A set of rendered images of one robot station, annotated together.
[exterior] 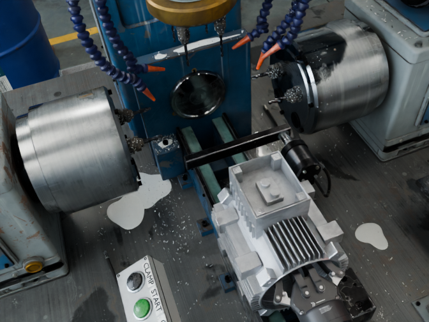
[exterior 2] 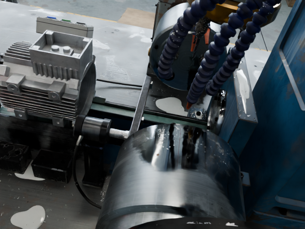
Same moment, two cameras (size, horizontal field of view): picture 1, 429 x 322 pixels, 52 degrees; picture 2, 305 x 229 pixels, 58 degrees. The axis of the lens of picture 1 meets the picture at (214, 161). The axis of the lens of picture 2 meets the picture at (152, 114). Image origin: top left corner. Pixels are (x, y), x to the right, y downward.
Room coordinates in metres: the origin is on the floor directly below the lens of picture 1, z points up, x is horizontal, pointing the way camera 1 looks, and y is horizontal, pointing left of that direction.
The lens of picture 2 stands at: (0.86, -0.57, 1.50)
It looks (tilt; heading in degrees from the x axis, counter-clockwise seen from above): 43 degrees down; 107
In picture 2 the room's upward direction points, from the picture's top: 10 degrees clockwise
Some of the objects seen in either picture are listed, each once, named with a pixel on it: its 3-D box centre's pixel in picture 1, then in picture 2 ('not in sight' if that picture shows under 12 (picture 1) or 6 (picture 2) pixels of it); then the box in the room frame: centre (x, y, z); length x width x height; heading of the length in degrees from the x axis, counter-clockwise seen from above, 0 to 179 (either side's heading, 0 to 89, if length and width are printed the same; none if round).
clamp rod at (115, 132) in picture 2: (290, 145); (114, 133); (0.66, -0.17, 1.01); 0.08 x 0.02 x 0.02; 16
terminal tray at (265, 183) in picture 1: (267, 194); (63, 56); (0.46, -0.09, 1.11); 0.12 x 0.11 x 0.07; 16
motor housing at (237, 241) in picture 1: (276, 239); (52, 83); (0.42, -0.10, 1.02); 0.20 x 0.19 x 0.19; 16
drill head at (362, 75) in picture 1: (334, 73); (171, 219); (0.86, -0.32, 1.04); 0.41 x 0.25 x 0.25; 106
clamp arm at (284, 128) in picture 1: (238, 146); (140, 107); (0.67, -0.06, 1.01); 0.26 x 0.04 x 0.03; 106
